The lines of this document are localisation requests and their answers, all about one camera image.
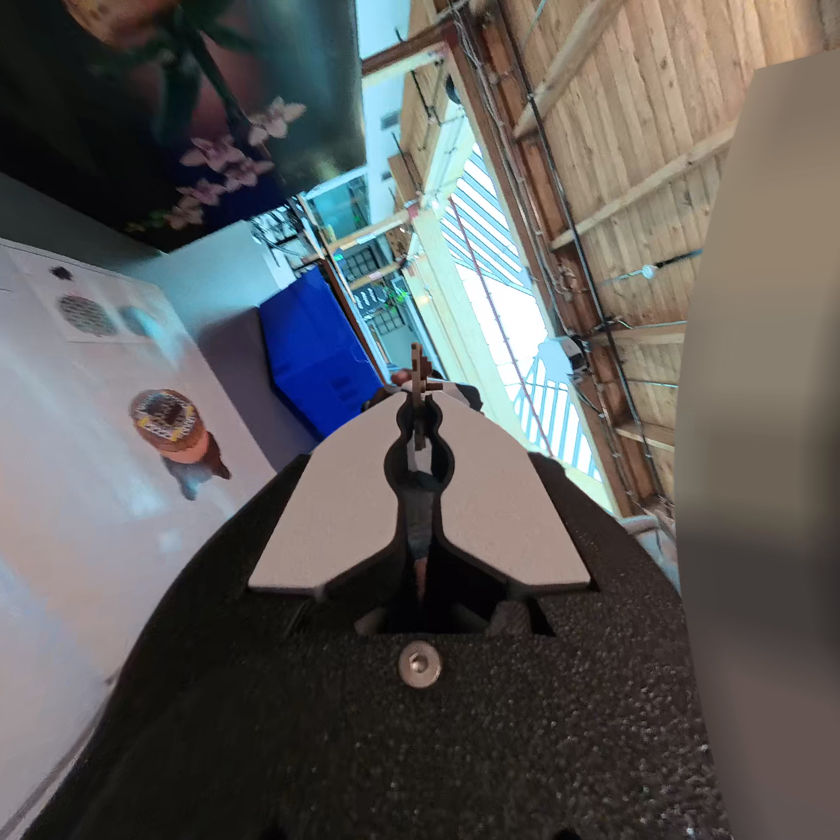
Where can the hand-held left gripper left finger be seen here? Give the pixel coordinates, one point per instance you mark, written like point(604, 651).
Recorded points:
point(335, 519)

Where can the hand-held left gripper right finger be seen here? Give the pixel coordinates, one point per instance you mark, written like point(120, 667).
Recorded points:
point(505, 519)

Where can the tan round plate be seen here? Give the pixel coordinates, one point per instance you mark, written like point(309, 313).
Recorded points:
point(418, 381)

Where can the blue plastic bin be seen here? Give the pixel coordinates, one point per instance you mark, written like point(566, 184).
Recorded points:
point(315, 355)

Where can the white ceiling projector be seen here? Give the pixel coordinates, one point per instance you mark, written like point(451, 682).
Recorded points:
point(565, 357)

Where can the background office desks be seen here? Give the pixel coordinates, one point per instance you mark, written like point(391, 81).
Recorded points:
point(341, 250)

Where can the ceiling spot lamp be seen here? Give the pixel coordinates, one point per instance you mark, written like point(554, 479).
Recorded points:
point(646, 273)

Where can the white instruction booklet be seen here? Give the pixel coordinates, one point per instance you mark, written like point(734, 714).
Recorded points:
point(79, 525)

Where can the black flower print box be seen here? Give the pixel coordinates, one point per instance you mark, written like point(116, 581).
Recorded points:
point(145, 105)

